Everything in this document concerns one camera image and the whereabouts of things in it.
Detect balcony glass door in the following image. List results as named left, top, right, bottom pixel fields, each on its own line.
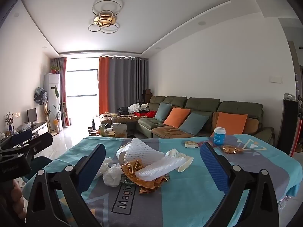
left=65, top=69, right=99, bottom=98

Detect green sofa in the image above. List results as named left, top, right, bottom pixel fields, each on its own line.
left=137, top=96, right=276, bottom=145

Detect plant in blue vase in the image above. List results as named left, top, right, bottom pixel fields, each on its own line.
left=5, top=112, right=15, bottom=132

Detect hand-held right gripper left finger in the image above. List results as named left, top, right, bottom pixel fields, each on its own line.
left=26, top=143, right=106, bottom=227

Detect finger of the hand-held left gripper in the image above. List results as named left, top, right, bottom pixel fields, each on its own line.
left=0, top=132, right=53, bottom=157
left=0, top=130, right=33, bottom=150

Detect white clothes pile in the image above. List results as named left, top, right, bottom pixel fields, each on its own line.
left=128, top=103, right=149, bottom=113

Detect cluster of jars and packets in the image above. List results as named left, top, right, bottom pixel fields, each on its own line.
left=89, top=113, right=138, bottom=138

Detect tall leafy potted plant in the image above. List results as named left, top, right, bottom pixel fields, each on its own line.
left=48, top=85, right=68, bottom=133

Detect blue cup with white lid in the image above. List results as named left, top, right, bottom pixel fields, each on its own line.
left=212, top=127, right=226, bottom=146

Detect white standing air conditioner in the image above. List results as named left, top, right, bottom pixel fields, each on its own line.
left=44, top=73, right=61, bottom=131

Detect fan with patterned cover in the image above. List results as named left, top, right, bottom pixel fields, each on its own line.
left=34, top=87, right=48, bottom=106

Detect red cloth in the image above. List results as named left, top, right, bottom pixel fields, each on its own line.
left=134, top=111, right=157, bottom=118

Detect crumpled white tissue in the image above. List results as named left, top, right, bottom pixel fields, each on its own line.
left=94, top=157, right=114, bottom=180
left=103, top=163, right=123, bottom=187

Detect black tall appliance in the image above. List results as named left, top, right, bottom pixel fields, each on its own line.
left=276, top=93, right=301, bottom=158

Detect clear plastic bag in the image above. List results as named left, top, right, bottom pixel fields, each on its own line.
left=18, top=122, right=32, bottom=132

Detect striped grey red curtain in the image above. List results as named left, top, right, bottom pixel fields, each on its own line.
left=51, top=57, right=71, bottom=127

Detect crushed white paper cup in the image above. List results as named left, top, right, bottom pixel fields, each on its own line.
left=165, top=148, right=184, bottom=161

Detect gold ring ceiling lamp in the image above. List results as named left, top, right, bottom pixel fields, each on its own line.
left=88, top=0, right=123, bottom=34

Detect teal plastic bin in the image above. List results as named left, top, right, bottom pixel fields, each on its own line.
left=24, top=157, right=53, bottom=180

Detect white foam net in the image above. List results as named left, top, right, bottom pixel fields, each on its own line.
left=134, top=155, right=188, bottom=183
left=129, top=138, right=165, bottom=166

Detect white black tv cabinet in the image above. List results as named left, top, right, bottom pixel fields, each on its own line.
left=14, top=122, right=49, bottom=138

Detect small teal cushion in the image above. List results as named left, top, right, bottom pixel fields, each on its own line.
left=155, top=102, right=172, bottom=121

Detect orange and grey curtain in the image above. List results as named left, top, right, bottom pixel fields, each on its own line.
left=98, top=55, right=149, bottom=115

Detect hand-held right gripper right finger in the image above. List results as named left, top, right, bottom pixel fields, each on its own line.
left=199, top=142, right=280, bottom=227

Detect white dotted paper cup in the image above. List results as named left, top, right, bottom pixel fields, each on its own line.
left=177, top=155, right=194, bottom=173

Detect large teal cushion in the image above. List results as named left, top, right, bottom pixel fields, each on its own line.
left=179, top=112, right=210, bottom=136

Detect small gold wrapper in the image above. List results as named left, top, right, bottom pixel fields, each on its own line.
left=221, top=145, right=244, bottom=154

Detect person's left hand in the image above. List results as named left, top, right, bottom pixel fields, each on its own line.
left=11, top=178, right=25, bottom=220

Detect gold foil wrapper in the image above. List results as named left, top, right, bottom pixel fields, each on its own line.
left=120, top=159, right=171, bottom=195

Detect orange cushion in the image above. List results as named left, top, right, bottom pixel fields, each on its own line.
left=215, top=112, right=248, bottom=135
left=163, top=107, right=191, bottom=128

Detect black monitor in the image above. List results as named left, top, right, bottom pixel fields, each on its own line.
left=27, top=108, right=38, bottom=126

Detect brown boxes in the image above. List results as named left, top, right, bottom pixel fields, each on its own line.
left=142, top=89, right=152, bottom=103

